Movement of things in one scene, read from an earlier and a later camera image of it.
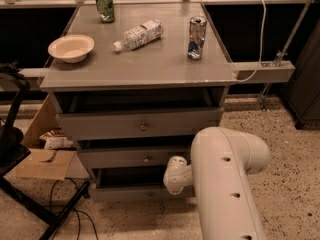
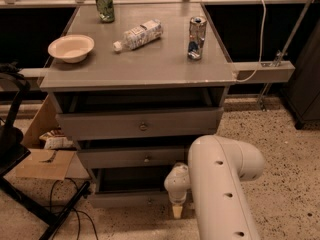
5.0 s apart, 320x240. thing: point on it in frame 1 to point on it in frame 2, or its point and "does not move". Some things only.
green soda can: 104,5 does not move
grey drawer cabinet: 134,84 does not move
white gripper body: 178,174 to 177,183
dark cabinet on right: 303,96 does not move
